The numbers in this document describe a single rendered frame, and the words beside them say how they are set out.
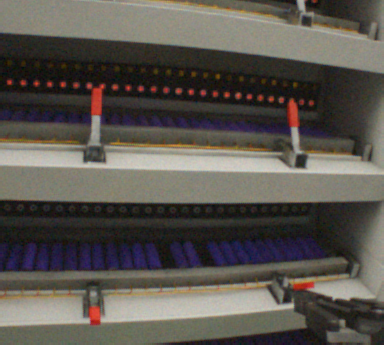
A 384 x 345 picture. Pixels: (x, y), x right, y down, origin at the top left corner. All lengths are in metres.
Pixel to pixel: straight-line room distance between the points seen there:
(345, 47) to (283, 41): 0.10
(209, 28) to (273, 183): 0.21
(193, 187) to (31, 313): 0.26
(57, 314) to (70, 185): 0.17
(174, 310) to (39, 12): 0.41
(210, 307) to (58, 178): 0.26
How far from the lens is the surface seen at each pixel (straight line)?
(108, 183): 0.48
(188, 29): 0.51
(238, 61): 0.73
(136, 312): 0.54
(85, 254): 0.61
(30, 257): 0.61
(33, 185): 0.49
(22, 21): 0.50
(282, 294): 0.59
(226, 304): 0.57
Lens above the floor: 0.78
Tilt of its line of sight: 4 degrees down
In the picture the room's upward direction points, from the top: 3 degrees clockwise
